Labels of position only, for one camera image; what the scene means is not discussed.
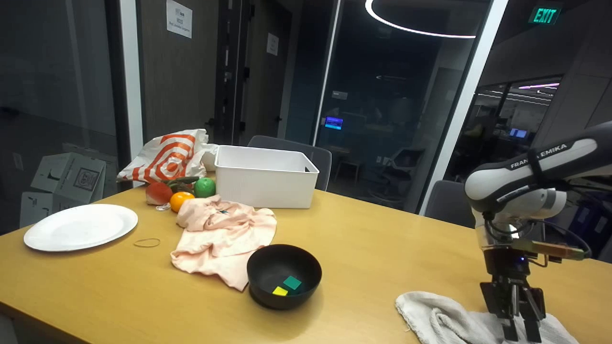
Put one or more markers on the grey chair far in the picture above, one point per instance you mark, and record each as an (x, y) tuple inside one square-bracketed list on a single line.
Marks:
[(321, 158)]

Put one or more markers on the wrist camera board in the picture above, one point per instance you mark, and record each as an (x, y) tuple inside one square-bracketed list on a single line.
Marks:
[(558, 251)]

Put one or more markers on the orange white striped bag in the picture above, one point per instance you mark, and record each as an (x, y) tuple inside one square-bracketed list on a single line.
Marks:
[(169, 158)]

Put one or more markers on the orange fruit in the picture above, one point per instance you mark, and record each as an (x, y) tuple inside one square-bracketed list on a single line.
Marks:
[(179, 200)]

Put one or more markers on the grey chair right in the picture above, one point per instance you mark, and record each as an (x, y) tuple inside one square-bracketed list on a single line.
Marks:
[(449, 203)]

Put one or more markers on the white plate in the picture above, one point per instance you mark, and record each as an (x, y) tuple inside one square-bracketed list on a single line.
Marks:
[(81, 228)]

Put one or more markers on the green block in bowl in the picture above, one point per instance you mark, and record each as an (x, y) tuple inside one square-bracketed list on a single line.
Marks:
[(292, 284)]

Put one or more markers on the pink cloth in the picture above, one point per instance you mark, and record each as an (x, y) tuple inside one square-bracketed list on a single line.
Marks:
[(219, 238)]

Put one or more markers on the paper sign on wall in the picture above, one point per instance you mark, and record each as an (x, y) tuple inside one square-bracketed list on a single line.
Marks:
[(179, 18)]

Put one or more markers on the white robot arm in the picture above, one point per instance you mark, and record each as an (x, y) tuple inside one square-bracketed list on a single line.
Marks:
[(512, 196)]

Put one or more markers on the rubber band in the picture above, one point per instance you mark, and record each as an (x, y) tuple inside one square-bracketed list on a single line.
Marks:
[(148, 244)]

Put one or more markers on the yellow block in bowl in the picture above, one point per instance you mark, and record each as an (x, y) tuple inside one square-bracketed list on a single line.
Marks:
[(280, 291)]

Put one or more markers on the cardboard box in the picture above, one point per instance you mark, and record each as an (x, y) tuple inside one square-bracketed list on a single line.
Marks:
[(60, 182)]

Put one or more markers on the green exit sign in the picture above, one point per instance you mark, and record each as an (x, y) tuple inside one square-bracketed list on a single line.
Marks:
[(544, 16)]

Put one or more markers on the green ball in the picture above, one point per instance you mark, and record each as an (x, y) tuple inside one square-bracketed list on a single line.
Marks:
[(206, 188)]

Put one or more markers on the white towel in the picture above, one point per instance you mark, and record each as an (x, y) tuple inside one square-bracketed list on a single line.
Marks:
[(441, 320)]

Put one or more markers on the grey chair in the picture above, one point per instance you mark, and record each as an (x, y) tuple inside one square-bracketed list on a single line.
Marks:
[(449, 203), (321, 158)]

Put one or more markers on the black bowl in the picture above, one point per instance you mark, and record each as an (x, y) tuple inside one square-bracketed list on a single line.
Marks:
[(269, 268)]

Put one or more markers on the white plastic bin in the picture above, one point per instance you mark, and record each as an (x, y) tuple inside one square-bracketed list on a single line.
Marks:
[(269, 179)]

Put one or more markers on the red fruit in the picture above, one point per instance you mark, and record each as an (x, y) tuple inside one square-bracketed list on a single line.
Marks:
[(158, 194)]

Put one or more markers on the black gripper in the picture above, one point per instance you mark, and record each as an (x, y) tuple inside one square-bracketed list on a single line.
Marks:
[(510, 293)]

